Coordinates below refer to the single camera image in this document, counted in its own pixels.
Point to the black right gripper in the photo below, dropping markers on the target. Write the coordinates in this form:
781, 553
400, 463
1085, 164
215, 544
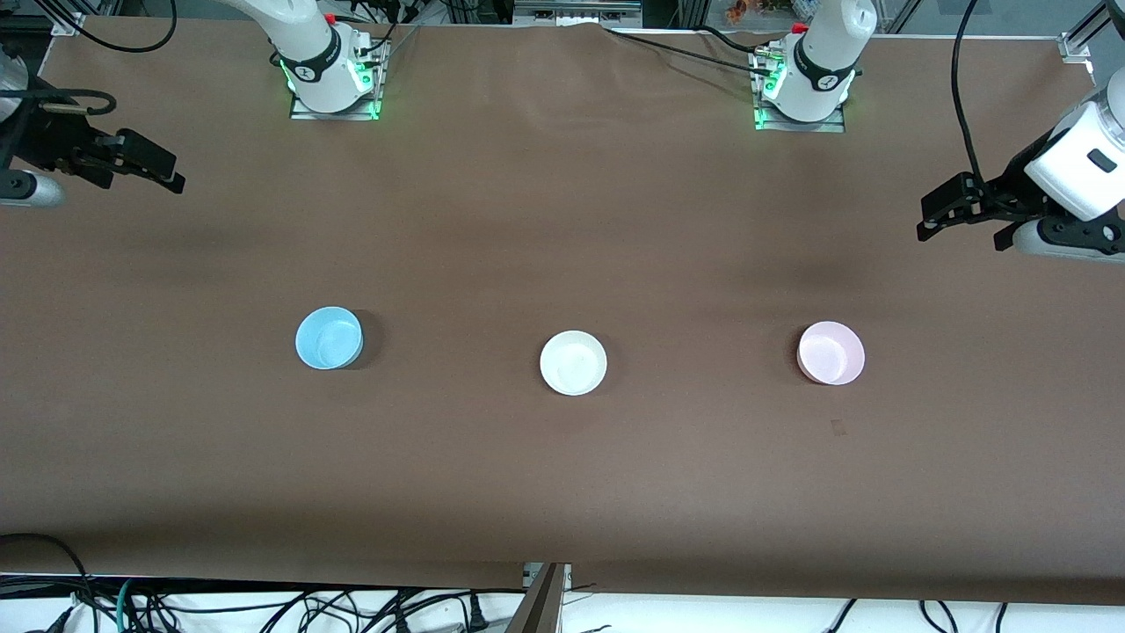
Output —
46, 139

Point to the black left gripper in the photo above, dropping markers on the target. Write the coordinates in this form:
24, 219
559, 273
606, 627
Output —
1013, 184

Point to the pink bowl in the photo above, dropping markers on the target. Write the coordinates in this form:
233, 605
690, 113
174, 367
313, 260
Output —
831, 353

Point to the blue bowl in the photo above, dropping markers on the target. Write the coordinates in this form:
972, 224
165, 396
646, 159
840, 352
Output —
327, 338

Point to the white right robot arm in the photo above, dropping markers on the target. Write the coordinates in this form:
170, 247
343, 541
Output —
308, 53

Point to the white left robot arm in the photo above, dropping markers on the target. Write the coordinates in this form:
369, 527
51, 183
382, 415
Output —
826, 53

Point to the white bowl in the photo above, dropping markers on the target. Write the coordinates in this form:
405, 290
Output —
573, 362

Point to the orange object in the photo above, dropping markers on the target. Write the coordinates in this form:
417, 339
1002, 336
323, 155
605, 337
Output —
743, 10

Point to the brown table cover sheet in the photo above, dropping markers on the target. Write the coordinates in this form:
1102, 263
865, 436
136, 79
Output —
562, 220

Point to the grey metal device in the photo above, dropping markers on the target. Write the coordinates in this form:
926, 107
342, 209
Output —
576, 10

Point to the black power plug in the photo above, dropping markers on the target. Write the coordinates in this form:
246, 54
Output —
476, 615

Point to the aluminium profile beam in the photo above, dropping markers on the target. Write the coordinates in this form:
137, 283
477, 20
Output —
545, 607

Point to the small metal corner bracket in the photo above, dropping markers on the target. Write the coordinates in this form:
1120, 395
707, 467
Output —
68, 25

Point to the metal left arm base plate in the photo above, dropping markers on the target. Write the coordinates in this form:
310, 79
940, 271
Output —
817, 127

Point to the aluminium frame corner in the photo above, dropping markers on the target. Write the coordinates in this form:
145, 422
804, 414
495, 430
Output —
1077, 46

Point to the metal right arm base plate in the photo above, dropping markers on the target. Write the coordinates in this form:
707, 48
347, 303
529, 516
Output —
334, 116

